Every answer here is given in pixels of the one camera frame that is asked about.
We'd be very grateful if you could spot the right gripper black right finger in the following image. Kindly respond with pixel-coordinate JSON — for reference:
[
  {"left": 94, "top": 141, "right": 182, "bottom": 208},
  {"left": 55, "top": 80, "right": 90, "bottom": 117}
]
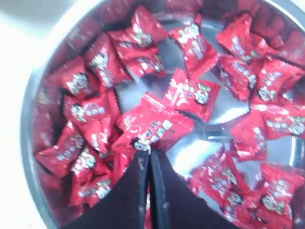
[{"left": 150, "top": 149, "right": 237, "bottom": 229}]

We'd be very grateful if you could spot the stainless steel plate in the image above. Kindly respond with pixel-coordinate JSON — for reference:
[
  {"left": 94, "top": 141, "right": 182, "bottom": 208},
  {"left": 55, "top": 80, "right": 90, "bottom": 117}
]
[{"left": 21, "top": 0, "right": 305, "bottom": 229}]

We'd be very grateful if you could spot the red candy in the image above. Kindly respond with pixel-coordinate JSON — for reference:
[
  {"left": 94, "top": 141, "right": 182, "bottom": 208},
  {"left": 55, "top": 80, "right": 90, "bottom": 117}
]
[
  {"left": 107, "top": 5, "right": 168, "bottom": 78},
  {"left": 168, "top": 23, "right": 219, "bottom": 80},
  {"left": 111, "top": 93, "right": 194, "bottom": 156},
  {"left": 162, "top": 68, "right": 221, "bottom": 122}
]

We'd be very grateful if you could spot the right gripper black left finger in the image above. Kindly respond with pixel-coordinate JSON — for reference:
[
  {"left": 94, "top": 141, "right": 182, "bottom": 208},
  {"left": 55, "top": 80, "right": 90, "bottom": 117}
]
[{"left": 63, "top": 151, "right": 150, "bottom": 229}]

